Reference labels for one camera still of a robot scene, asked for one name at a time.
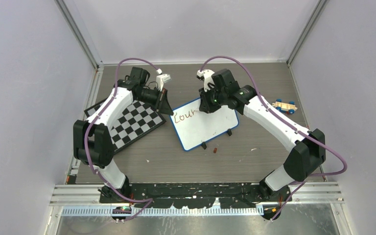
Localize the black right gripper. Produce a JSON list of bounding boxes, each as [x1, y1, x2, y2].
[[199, 83, 227, 113]]

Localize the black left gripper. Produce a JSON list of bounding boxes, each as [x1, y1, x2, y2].
[[137, 87, 174, 116]]

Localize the black white chessboard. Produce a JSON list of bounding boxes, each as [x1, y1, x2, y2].
[[84, 98, 167, 155]]

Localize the blue framed whiteboard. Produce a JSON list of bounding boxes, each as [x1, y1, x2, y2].
[[170, 98, 239, 151]]

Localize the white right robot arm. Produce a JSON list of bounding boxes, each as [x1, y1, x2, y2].
[[197, 69, 326, 201]]

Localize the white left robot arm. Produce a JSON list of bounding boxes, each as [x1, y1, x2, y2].
[[73, 67, 173, 203]]

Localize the wooden toy car blue wheels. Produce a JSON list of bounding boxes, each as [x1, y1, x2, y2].
[[272, 99, 298, 115]]

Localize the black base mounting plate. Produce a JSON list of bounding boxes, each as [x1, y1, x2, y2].
[[99, 182, 292, 210]]

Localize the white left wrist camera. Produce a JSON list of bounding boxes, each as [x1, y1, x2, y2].
[[155, 69, 172, 91]]

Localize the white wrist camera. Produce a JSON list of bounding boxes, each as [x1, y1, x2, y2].
[[155, 69, 172, 91], [197, 70, 215, 92]]

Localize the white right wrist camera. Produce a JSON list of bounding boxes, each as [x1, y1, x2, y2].
[[197, 70, 215, 92]]

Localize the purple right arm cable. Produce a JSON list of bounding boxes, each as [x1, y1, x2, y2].
[[199, 56, 348, 222]]

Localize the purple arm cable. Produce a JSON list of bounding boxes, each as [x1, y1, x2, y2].
[[83, 58, 162, 222], [199, 56, 348, 222]]

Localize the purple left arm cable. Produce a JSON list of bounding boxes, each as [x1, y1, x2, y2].
[[83, 58, 162, 222]]

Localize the white slotted cable duct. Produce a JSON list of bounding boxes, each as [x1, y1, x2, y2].
[[61, 205, 264, 217]]

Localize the aluminium frame rail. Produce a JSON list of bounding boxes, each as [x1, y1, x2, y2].
[[54, 0, 99, 71]]

